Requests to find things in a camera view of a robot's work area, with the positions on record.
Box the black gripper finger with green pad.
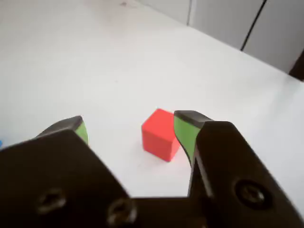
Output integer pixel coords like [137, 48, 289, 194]
[0, 115, 139, 228]
[173, 110, 304, 228]

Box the red cube block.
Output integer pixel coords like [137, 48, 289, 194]
[141, 108, 181, 163]

